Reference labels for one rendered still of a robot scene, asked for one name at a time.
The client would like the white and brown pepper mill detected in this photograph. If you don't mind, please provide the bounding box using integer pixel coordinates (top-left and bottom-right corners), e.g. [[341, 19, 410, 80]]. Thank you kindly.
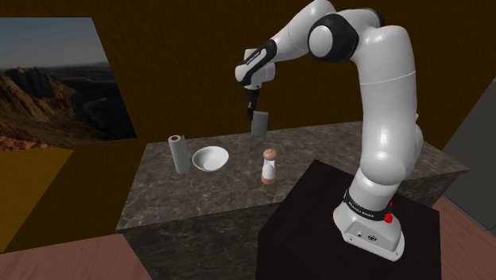
[[260, 148, 278, 185]]

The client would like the grey paper towel roll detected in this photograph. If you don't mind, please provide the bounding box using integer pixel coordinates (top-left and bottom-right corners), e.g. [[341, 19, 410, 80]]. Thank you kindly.
[[167, 134, 192, 175]]

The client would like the dark robot stand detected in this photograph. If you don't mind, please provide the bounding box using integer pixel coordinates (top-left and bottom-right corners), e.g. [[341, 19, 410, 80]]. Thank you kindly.
[[255, 158, 443, 280]]

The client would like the white bowl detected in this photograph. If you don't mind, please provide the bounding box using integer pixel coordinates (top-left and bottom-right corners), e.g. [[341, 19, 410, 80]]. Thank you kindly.
[[192, 146, 230, 173]]

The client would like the mountain landscape wall picture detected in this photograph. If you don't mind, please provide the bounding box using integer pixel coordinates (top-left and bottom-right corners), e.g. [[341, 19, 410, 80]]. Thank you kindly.
[[0, 17, 138, 152]]

